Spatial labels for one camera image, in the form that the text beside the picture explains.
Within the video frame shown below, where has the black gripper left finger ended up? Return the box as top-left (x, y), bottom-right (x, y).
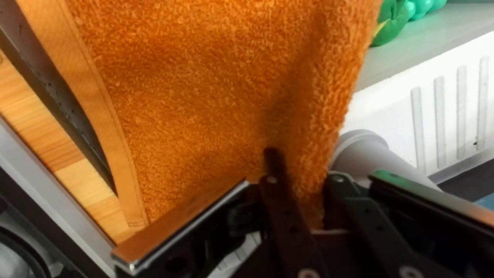
top-left (256, 147), bottom-right (324, 278)

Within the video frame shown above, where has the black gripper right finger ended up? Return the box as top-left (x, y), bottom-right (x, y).
top-left (322, 172), bottom-right (421, 278)

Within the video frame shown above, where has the orange terry towel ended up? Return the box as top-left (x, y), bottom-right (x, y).
top-left (13, 0), bottom-right (384, 245)

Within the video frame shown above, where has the white sink basin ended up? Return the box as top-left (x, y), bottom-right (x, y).
top-left (341, 2), bottom-right (494, 177)

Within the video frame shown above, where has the green toy vegetable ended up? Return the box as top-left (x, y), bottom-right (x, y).
top-left (368, 0), bottom-right (449, 49)

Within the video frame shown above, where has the grey stove plate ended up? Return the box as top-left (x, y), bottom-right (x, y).
top-left (0, 118), bottom-right (117, 278)

